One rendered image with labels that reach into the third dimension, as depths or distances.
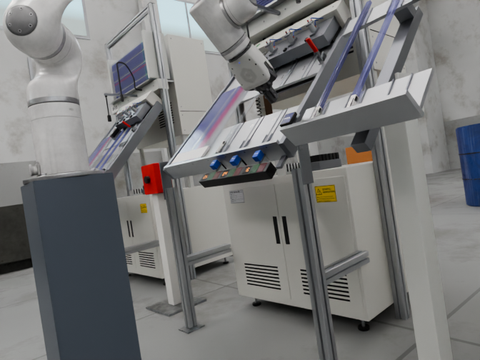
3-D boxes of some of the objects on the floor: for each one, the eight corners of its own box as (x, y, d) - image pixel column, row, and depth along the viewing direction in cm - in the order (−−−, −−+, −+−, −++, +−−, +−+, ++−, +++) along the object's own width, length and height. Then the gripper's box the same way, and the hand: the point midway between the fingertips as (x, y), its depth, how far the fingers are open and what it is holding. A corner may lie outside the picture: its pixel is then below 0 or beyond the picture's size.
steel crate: (48, 253, 493) (40, 202, 492) (63, 261, 413) (54, 198, 412) (-27, 270, 443) (-36, 213, 443) (-26, 282, 363) (-37, 211, 363)
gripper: (262, 29, 95) (299, 83, 103) (224, 52, 106) (261, 99, 114) (251, 45, 91) (291, 101, 99) (213, 67, 102) (251, 115, 110)
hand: (271, 95), depth 106 cm, fingers closed
